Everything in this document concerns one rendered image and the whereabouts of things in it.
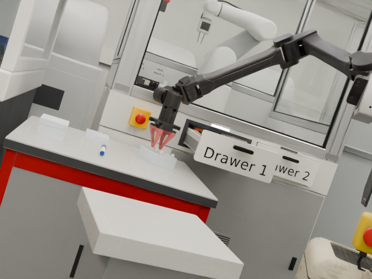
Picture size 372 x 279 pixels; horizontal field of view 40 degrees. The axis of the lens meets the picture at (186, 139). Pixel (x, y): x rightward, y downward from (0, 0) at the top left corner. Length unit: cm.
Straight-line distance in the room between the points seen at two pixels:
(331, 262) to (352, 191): 294
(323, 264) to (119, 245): 39
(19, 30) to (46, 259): 75
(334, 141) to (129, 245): 151
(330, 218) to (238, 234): 194
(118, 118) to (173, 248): 117
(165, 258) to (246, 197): 129
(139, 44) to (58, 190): 78
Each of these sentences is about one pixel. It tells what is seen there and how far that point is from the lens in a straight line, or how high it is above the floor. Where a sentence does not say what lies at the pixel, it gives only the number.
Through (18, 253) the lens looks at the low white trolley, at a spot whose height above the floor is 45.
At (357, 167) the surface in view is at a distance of 397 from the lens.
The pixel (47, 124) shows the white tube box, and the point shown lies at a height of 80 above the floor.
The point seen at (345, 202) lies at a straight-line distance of 399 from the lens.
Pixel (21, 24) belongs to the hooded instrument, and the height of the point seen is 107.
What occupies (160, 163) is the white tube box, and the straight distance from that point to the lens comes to 174.
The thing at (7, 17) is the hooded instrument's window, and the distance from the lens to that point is 180.
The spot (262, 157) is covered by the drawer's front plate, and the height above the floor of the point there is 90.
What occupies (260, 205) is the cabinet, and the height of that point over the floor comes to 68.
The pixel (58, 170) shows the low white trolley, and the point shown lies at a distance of 145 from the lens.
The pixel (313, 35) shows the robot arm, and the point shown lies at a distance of 184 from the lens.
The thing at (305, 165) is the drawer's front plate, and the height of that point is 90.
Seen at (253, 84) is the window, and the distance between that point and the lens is 212.
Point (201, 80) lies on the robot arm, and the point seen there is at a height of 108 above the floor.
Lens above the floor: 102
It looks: 5 degrees down
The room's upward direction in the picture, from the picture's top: 19 degrees clockwise
